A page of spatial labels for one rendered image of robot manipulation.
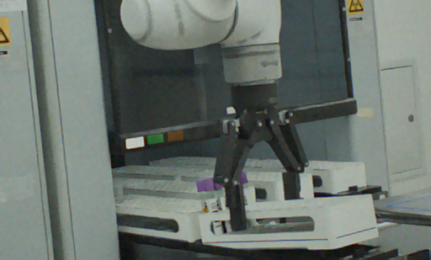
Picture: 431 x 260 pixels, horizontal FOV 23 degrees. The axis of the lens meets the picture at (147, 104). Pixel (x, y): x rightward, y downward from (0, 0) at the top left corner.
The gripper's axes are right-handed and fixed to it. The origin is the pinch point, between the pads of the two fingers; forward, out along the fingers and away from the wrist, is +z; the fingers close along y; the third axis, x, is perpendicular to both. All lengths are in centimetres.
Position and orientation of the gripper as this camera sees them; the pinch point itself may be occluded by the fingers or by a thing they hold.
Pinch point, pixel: (265, 210)
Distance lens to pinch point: 169.9
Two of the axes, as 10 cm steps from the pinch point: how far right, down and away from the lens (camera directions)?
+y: 7.9, -1.1, 6.0
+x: -6.0, 0.2, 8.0
